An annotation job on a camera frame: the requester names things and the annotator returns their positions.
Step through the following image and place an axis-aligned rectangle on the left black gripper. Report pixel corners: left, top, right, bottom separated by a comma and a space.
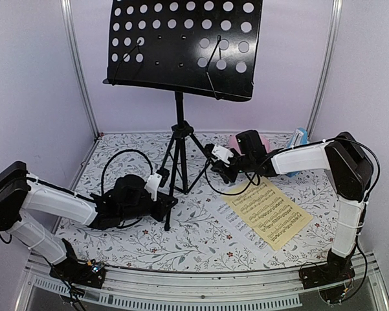
120, 193, 178, 224

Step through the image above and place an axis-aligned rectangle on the black music stand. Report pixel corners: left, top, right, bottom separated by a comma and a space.
102, 0, 264, 231

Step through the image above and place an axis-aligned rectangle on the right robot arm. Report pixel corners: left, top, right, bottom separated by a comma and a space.
207, 130, 380, 282

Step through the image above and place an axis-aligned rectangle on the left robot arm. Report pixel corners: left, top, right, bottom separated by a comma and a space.
0, 161, 178, 281

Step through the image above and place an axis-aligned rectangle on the pink plate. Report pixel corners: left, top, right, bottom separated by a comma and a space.
228, 134, 271, 155

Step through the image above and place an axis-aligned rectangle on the blue metronome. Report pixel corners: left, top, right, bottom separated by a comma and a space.
286, 127, 309, 178

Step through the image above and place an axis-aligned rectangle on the white sheet music page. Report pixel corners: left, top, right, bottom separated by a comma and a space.
209, 198, 276, 263

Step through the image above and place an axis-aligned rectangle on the yellow sheet music page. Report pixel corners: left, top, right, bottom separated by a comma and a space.
223, 178, 313, 251

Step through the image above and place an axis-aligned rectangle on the floral table mat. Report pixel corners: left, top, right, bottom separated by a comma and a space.
56, 139, 339, 272

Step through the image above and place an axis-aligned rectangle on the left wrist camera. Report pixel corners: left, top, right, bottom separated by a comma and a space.
144, 168, 170, 202

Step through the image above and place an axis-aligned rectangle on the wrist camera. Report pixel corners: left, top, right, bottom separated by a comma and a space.
144, 168, 170, 202
205, 143, 234, 165

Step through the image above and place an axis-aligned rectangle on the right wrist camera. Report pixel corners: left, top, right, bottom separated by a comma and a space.
205, 143, 234, 165

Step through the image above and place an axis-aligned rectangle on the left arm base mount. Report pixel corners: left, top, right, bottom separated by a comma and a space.
49, 253, 106, 289

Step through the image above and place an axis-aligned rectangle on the front aluminium rail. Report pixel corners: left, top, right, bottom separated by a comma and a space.
14, 248, 389, 310

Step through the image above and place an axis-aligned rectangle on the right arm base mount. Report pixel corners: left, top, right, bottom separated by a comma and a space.
298, 255, 355, 289

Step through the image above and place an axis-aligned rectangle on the left aluminium frame post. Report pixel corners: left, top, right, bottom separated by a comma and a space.
60, 0, 100, 140

